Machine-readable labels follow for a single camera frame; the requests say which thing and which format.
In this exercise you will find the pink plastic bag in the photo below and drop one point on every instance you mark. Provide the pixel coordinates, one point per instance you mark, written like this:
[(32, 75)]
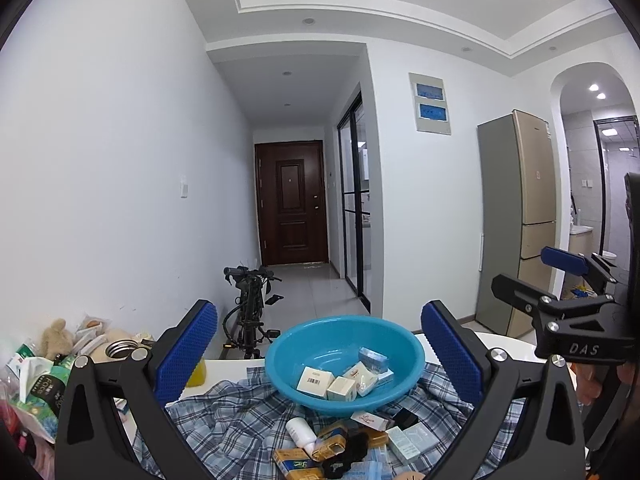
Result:
[(27, 440)]

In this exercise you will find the gold rectangular box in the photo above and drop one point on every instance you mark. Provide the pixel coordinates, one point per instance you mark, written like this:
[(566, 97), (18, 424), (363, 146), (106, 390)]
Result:
[(297, 465)]

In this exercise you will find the steel rimmed beige flask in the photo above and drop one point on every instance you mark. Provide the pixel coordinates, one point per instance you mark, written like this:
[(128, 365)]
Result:
[(120, 350)]

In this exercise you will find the beige round disc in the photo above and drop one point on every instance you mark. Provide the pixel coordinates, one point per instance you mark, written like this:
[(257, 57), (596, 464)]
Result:
[(412, 476)]

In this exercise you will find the pale blue flat box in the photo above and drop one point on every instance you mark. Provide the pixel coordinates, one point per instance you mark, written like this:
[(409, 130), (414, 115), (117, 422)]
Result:
[(385, 379)]

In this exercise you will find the small orange case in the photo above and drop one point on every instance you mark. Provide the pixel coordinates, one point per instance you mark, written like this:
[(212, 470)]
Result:
[(378, 438)]

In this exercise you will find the gold tin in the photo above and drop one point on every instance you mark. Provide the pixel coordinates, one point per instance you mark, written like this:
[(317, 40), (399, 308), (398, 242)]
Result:
[(336, 430), (330, 449)]

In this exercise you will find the white and red cigarette box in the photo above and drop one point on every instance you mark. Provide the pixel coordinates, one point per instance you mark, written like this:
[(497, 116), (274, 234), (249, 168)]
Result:
[(372, 420)]

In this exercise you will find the person's right hand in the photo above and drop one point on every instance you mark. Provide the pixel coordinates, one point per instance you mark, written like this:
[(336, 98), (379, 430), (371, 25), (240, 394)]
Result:
[(587, 382)]

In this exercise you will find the light blue packet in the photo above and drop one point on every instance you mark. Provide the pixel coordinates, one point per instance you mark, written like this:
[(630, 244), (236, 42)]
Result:
[(372, 467)]

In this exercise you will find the white plastic bottle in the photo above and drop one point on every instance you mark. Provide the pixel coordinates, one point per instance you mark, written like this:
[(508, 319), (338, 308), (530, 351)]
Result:
[(299, 430)]

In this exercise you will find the blue cigarette box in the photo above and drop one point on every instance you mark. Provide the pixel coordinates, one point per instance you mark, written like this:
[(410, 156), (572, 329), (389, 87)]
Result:
[(374, 358)]

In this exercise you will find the colourful cardboard box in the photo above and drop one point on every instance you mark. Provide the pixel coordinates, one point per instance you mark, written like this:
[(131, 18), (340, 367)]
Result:
[(580, 292)]

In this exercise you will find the dark brown door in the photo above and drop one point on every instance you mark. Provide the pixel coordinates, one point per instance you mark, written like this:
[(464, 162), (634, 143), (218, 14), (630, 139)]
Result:
[(292, 205)]

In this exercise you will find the small black box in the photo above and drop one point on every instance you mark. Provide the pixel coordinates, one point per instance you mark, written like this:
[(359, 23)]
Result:
[(406, 417)]

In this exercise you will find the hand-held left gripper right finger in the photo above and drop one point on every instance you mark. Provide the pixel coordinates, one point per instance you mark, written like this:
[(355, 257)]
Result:
[(452, 355)]

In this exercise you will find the black hair scrunchie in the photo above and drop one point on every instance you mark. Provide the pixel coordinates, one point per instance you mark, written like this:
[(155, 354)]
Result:
[(352, 447)]

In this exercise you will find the blue plaid cloth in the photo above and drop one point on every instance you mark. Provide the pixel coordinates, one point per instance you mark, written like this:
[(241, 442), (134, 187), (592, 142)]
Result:
[(235, 410)]

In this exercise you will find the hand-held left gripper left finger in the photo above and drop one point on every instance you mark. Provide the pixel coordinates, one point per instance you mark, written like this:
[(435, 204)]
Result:
[(185, 355)]

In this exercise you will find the white box with barcode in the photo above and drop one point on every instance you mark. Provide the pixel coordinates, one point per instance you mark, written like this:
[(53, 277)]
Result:
[(314, 382)]

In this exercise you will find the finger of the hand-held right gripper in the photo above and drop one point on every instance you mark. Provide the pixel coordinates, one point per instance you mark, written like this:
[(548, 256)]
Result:
[(515, 290), (565, 260)]

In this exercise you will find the grey electrical panel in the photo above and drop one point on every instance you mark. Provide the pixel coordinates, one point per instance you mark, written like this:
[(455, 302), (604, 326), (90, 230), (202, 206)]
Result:
[(430, 104)]

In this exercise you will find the small cream box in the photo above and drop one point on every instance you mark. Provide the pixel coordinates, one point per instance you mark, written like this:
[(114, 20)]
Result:
[(342, 389)]

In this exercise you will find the beige plush toy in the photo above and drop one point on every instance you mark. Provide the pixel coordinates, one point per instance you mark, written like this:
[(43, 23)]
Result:
[(56, 337)]

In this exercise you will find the blue plastic basin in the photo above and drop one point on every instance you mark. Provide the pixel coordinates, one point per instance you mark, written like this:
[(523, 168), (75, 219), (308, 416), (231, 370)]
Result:
[(320, 340)]

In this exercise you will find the white red-print box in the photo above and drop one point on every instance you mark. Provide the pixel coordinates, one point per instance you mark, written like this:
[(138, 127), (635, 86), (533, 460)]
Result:
[(360, 379)]

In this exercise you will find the gold refrigerator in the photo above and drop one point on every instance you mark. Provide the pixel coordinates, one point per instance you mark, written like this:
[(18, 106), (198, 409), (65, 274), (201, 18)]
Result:
[(520, 220)]

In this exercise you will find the black framed glass door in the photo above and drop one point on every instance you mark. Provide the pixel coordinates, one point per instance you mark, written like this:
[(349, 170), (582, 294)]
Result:
[(355, 200)]

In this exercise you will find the pale green box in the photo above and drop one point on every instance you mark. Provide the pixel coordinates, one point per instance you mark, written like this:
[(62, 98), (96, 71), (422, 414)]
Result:
[(407, 442)]

